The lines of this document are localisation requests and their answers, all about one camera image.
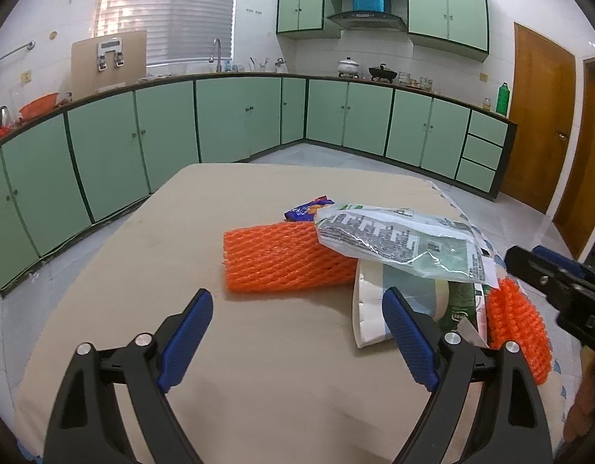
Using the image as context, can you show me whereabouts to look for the silver green snack wrapper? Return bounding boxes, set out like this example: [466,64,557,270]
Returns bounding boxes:
[314,204,499,288]

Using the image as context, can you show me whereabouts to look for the white green paper bag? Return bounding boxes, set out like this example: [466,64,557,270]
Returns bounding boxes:
[351,258,487,350]

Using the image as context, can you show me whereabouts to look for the orange foam fruit net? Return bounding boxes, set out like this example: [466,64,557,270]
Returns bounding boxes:
[223,222,357,293]

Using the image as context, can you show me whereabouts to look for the cardboard box with scale picture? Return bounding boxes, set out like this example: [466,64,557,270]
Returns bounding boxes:
[71,31,147,101]

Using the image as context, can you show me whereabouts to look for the white cooking pot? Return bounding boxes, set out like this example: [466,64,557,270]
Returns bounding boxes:
[337,56,361,78]

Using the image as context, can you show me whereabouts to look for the window with blinds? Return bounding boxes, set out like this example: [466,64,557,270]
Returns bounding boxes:
[93,0,234,65]

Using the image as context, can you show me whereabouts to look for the blue snack wrapper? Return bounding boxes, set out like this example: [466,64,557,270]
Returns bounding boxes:
[284,196,334,222]

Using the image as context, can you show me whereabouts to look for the sink faucet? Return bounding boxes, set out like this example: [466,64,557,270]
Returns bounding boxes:
[209,38,222,73]

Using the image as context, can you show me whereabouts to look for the steel kettle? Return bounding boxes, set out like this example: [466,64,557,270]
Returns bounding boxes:
[0,106,11,130]

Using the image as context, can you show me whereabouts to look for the black wok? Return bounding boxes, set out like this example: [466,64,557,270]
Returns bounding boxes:
[369,63,397,84]

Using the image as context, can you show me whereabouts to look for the wall towel bar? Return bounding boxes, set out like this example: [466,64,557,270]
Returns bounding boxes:
[0,40,36,62]

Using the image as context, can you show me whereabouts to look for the person's right hand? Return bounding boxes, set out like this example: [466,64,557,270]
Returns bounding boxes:
[563,346,595,443]

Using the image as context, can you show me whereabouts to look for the green lower kitchen cabinets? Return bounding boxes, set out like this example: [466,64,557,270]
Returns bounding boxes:
[0,73,517,292]

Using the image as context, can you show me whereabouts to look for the range hood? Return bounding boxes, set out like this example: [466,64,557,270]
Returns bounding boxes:
[329,10,408,32]

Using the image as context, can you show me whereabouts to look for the green bottle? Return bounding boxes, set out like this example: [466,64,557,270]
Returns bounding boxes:
[496,83,511,116]

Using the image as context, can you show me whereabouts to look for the orange basin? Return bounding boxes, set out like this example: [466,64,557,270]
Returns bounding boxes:
[19,92,58,121]

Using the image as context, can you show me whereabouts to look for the wooden door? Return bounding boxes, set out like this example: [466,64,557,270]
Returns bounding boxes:
[501,23,576,213]
[554,58,595,260]

